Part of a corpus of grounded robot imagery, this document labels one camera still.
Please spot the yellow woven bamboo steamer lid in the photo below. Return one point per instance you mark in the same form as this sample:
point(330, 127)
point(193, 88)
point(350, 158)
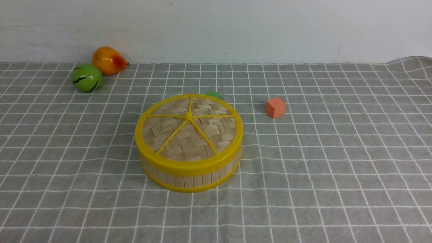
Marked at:
point(190, 135)

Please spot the yellow bamboo steamer basket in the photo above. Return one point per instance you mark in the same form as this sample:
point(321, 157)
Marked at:
point(191, 184)

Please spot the green cube block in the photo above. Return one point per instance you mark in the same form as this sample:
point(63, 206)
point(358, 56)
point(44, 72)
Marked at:
point(212, 94)

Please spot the orange cube block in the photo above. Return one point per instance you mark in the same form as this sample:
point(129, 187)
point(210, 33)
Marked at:
point(275, 107)

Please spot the grey white checked tablecloth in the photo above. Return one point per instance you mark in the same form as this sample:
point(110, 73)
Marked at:
point(349, 161)

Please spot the orange yellow toy pear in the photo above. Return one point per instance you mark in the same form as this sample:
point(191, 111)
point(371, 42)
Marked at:
point(108, 60)

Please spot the green toy apple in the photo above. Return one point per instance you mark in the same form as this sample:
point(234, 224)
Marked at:
point(87, 77)

